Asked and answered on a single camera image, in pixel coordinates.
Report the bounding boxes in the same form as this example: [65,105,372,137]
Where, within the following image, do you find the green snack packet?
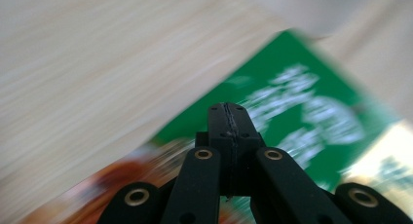
[19,28,413,224]

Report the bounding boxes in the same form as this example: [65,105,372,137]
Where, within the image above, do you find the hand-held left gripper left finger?
[195,101,236,197]

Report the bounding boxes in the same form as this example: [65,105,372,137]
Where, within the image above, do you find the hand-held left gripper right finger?
[225,101,266,197]

